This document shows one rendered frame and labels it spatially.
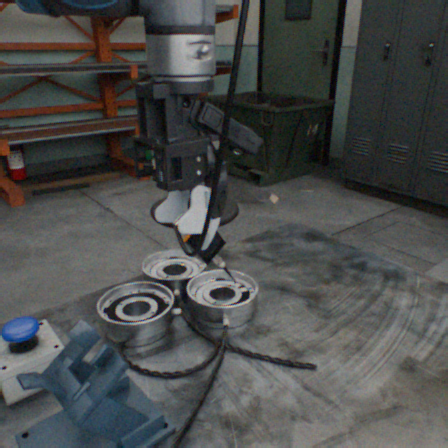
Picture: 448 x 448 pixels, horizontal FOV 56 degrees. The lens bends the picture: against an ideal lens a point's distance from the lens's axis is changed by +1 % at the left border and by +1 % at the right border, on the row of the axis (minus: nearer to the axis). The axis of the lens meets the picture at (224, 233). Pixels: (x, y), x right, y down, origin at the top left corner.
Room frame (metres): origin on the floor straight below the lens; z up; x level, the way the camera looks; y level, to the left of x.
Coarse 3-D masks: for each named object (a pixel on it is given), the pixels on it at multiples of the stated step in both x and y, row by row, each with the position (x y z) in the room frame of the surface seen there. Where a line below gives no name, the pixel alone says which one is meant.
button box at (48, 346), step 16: (0, 336) 0.41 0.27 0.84; (32, 336) 0.41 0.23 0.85; (48, 336) 0.41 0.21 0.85; (0, 352) 0.39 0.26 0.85; (16, 352) 0.38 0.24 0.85; (32, 352) 0.38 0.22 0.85; (48, 352) 0.38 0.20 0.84; (0, 368) 0.36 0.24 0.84; (16, 368) 0.36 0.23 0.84; (32, 368) 0.37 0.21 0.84; (0, 384) 0.36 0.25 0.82; (16, 384) 0.36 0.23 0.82; (16, 400) 0.36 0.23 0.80
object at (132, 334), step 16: (128, 288) 0.54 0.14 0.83; (144, 288) 0.54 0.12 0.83; (160, 288) 0.53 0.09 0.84; (128, 304) 0.51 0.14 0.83; (144, 304) 0.51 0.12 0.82; (112, 320) 0.45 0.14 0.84; (128, 320) 0.47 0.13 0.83; (160, 320) 0.46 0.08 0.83; (112, 336) 0.45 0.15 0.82; (128, 336) 0.44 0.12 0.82; (144, 336) 0.45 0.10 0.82; (160, 336) 0.46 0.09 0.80
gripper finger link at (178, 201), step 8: (176, 192) 0.52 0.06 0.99; (184, 192) 0.52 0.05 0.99; (168, 200) 0.51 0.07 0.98; (176, 200) 0.52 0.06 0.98; (184, 200) 0.52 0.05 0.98; (160, 208) 0.50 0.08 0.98; (168, 208) 0.51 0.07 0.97; (176, 208) 0.52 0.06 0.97; (184, 208) 0.52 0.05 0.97; (160, 216) 0.50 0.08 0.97; (168, 216) 0.51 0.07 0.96; (176, 216) 0.52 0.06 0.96
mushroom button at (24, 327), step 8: (16, 320) 0.41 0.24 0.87; (24, 320) 0.40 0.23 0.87; (32, 320) 0.41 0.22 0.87; (8, 328) 0.39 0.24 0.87; (16, 328) 0.39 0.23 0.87; (24, 328) 0.39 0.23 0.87; (32, 328) 0.39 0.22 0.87; (8, 336) 0.38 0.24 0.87; (16, 336) 0.38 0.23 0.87; (24, 336) 0.38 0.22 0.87
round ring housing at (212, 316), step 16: (208, 272) 0.58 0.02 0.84; (224, 272) 0.58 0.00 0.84; (240, 272) 0.57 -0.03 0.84; (192, 288) 0.55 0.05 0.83; (208, 288) 0.55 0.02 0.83; (224, 288) 0.55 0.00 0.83; (256, 288) 0.53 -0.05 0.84; (192, 304) 0.50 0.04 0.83; (224, 304) 0.50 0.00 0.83; (240, 304) 0.49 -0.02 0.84; (256, 304) 0.51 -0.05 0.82; (208, 320) 0.48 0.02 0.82; (240, 320) 0.49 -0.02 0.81
